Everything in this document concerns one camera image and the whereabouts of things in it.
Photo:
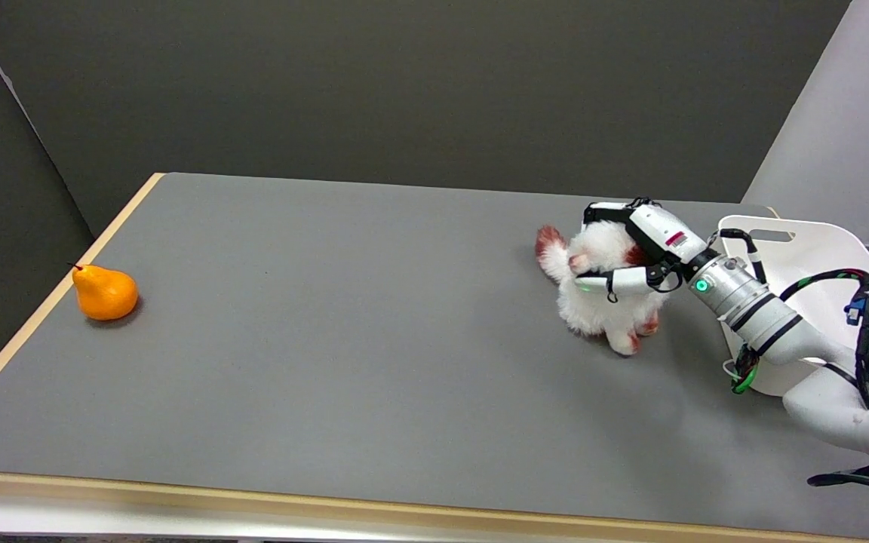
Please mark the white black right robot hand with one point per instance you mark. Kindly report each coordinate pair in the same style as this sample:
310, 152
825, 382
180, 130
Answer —
653, 241

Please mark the white fluffy plush toy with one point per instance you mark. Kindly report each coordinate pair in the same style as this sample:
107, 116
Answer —
600, 294

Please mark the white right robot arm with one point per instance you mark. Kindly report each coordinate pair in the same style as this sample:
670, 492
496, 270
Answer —
804, 354

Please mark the white plastic bin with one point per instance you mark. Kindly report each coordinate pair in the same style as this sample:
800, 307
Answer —
819, 302

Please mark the white panel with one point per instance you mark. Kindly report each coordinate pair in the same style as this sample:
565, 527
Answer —
849, 128

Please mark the orange pear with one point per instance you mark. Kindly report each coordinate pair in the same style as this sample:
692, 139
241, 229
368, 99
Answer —
105, 292

